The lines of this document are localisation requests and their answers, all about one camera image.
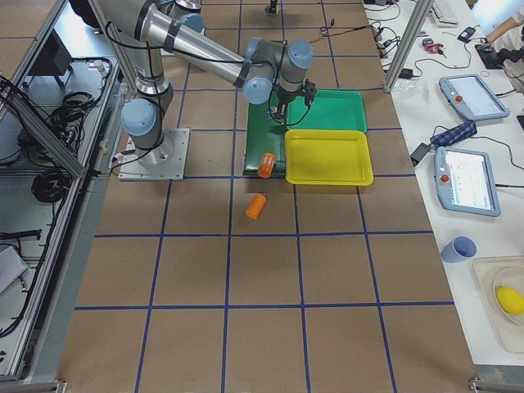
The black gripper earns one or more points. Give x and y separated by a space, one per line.
283 98

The orange cylinder with 4680 print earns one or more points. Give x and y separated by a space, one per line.
267 164

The plain orange cylinder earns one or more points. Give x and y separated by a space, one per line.
256 205

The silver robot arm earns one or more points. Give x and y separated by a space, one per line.
142 32

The green conveyor belt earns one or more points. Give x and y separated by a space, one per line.
262 133

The green plastic tray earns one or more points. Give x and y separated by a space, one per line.
331 110

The yellow plastic tray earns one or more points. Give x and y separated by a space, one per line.
327 157

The black power adapter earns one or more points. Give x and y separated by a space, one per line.
419 153

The teach pendant tablet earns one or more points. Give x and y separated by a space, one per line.
465 181
471 97

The blue plastic cup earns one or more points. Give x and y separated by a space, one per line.
459 249

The beige tray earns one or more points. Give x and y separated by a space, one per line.
491 274

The yellow lemon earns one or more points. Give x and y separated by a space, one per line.
510 300

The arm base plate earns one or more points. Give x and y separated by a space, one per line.
166 162

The aluminium frame post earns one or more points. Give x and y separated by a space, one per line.
411 30

